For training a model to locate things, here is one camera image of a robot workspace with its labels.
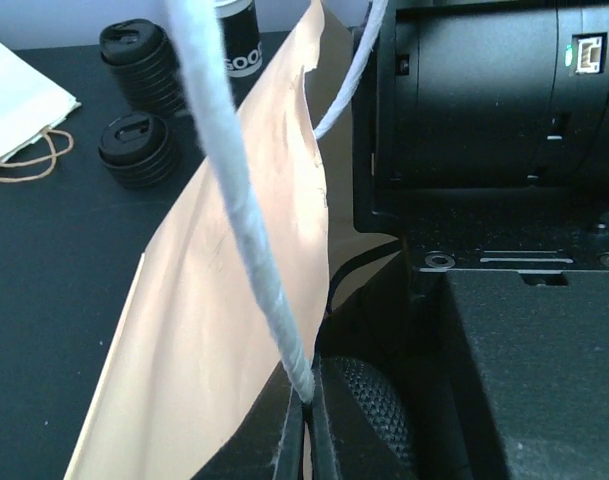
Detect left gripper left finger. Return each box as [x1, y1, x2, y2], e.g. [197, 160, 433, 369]
[194, 384, 304, 480]

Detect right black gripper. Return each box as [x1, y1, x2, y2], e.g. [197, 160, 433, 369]
[318, 242, 609, 479]

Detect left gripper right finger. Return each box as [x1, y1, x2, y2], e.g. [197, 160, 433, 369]
[308, 357, 418, 479]

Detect orange paper bag white handles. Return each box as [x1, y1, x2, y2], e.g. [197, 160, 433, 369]
[65, 1, 383, 479]

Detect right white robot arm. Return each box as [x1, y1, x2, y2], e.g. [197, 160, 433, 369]
[311, 1, 609, 479]

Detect black cup lid stack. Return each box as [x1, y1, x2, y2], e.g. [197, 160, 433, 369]
[98, 111, 182, 190]

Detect black lidded cup right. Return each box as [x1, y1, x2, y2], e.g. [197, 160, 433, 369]
[99, 18, 185, 117]

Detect right stack paper cups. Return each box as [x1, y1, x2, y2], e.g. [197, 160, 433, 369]
[215, 0, 263, 78]

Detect tan paper bag brown handles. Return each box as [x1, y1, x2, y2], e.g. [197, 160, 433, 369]
[0, 42, 81, 184]

